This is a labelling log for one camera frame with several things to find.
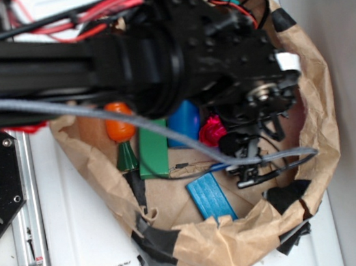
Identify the orange toy carrot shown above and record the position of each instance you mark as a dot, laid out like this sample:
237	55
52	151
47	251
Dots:
122	133

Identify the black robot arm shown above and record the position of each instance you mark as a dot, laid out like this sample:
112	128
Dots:
141	66

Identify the aluminium rail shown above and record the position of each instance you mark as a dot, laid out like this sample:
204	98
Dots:
28	227

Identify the brown paper bag bin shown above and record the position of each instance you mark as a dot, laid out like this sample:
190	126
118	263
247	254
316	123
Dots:
169	227

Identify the green wedge block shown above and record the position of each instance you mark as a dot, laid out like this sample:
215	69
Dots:
153	155

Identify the red paper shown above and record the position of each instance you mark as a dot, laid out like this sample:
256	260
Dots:
212	131

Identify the blue rectangular block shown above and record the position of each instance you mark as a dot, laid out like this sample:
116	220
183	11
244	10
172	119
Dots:
209	198

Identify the blue plastic bottle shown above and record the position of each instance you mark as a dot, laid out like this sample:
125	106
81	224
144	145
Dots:
185	120

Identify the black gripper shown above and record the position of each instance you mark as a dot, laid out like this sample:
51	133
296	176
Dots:
233	68

